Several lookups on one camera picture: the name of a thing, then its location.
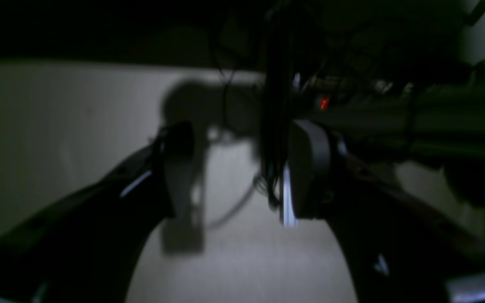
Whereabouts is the power strip with red light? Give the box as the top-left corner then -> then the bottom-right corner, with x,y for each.
289,85 -> 485,163

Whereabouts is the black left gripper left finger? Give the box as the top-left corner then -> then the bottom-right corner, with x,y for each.
0,122 -> 194,303

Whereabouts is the black hanging cable bundle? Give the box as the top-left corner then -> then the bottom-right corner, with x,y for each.
209,0 -> 336,211

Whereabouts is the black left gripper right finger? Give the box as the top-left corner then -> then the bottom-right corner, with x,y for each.
287,120 -> 485,303

